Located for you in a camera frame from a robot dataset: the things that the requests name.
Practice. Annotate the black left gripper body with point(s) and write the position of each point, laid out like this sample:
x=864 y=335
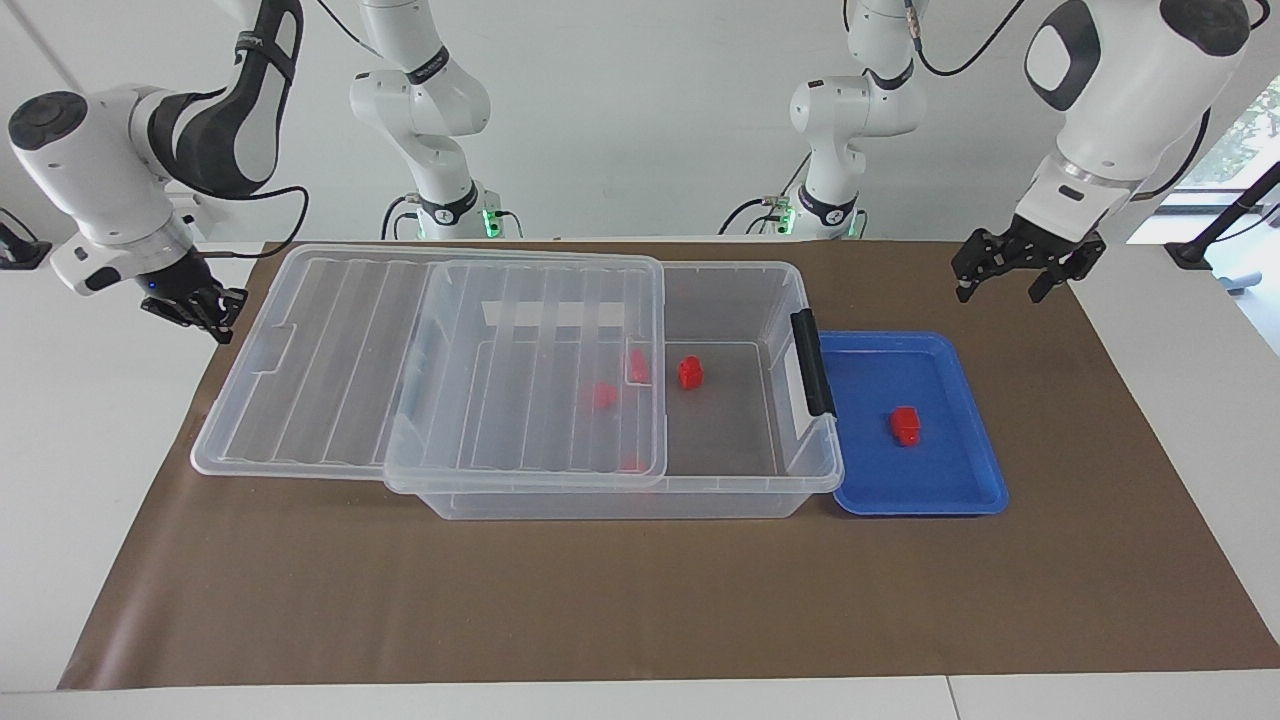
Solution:
x=1045 y=245

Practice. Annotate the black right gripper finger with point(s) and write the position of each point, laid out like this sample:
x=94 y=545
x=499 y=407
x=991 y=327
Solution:
x=232 y=312
x=185 y=315

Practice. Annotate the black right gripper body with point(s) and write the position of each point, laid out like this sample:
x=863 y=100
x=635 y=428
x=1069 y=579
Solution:
x=180 y=285

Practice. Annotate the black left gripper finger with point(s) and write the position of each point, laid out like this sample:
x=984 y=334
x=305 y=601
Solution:
x=1063 y=268
x=968 y=265

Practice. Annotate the clear ribbed plastic lid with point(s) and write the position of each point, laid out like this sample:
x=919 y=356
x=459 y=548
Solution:
x=330 y=370

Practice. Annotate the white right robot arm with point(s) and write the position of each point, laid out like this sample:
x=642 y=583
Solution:
x=90 y=170

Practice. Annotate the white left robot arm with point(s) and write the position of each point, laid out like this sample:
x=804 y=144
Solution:
x=1140 y=90

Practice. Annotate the black box latch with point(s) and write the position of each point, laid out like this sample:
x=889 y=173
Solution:
x=815 y=360

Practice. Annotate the blue plastic tray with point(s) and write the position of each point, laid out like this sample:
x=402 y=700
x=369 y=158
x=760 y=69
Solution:
x=950 y=470

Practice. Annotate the clear plastic storage box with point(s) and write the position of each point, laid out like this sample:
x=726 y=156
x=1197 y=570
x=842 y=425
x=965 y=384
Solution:
x=730 y=420

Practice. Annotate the black clamp base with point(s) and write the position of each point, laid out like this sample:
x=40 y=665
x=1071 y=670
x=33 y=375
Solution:
x=20 y=255

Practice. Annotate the black stand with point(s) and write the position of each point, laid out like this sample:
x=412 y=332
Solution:
x=1225 y=215

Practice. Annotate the window with green trees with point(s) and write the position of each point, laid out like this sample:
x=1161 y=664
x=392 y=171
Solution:
x=1255 y=130

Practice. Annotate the brown paper table mat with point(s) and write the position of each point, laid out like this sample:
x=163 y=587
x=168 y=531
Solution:
x=300 y=600

